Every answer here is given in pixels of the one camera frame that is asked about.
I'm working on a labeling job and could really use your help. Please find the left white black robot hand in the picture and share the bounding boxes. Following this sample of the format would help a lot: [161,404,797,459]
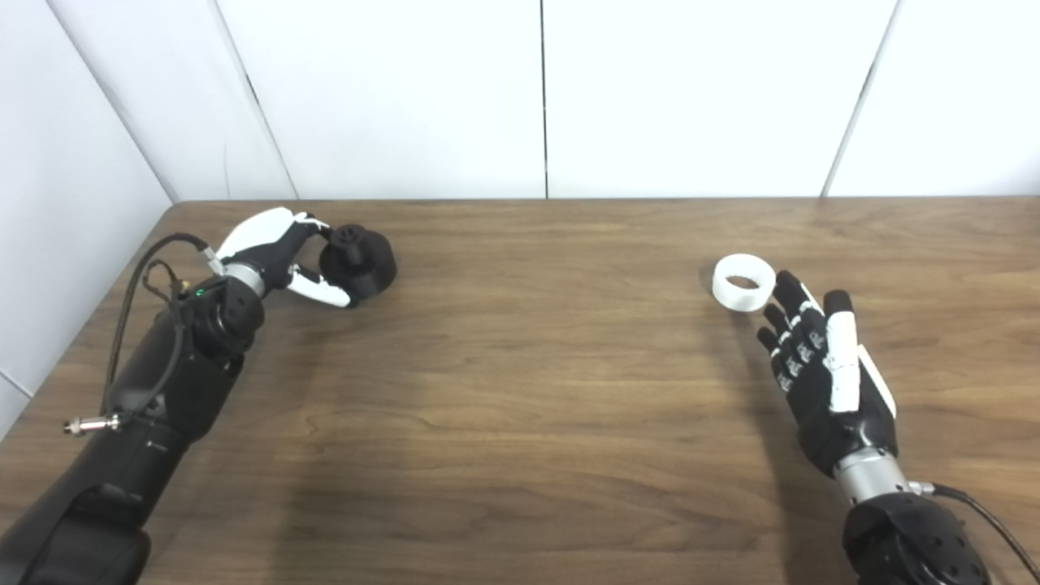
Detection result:
[213,207,352,308]

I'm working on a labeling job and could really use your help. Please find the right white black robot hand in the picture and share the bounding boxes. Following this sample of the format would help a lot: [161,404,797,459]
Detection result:
[757,271,899,479]

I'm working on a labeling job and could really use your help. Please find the round black part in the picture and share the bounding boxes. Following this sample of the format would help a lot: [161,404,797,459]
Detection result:
[318,224,398,304]

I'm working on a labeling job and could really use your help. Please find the white toothed ring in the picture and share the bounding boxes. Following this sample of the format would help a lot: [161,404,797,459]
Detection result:
[713,253,774,312]

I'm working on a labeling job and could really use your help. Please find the thin wire with yellow plug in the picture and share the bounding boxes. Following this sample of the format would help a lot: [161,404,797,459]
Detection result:
[142,260,192,306]

